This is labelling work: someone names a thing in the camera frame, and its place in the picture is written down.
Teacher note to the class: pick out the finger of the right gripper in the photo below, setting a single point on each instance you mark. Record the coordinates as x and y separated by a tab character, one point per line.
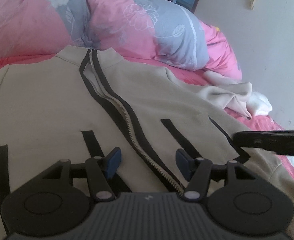
279	142

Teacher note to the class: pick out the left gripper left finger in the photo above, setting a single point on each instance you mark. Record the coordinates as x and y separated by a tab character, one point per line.
99	170

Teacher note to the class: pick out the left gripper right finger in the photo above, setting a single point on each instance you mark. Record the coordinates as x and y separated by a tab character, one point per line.
196	172

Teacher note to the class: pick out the beige zip hoodie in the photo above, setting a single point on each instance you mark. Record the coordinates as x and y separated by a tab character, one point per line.
46	107

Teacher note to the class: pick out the pink grey floral duvet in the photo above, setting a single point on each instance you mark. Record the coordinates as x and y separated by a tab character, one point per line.
140	29

